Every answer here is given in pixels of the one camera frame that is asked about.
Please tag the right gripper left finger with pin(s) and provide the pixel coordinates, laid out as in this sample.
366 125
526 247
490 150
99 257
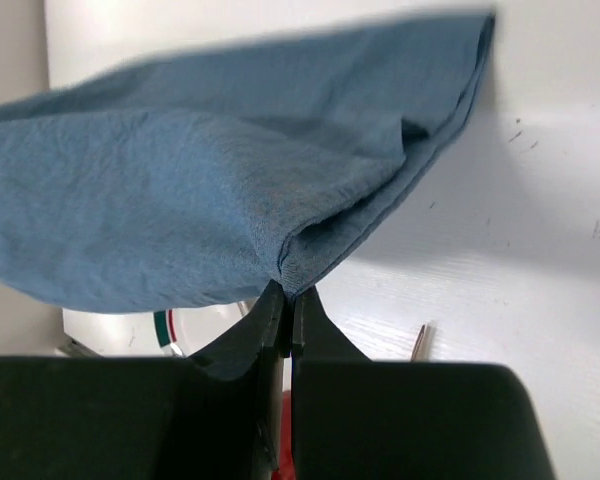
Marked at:
213 415

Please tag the blue cloth placemat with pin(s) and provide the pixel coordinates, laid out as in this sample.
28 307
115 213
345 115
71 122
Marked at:
197 179

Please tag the white plate green red rim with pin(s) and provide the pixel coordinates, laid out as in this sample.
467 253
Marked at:
176 332

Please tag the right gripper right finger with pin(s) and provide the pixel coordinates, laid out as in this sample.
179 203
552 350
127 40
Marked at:
355 418

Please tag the copper fork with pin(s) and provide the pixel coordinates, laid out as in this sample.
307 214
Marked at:
421 350

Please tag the red mug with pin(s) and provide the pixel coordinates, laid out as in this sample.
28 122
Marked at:
286 470

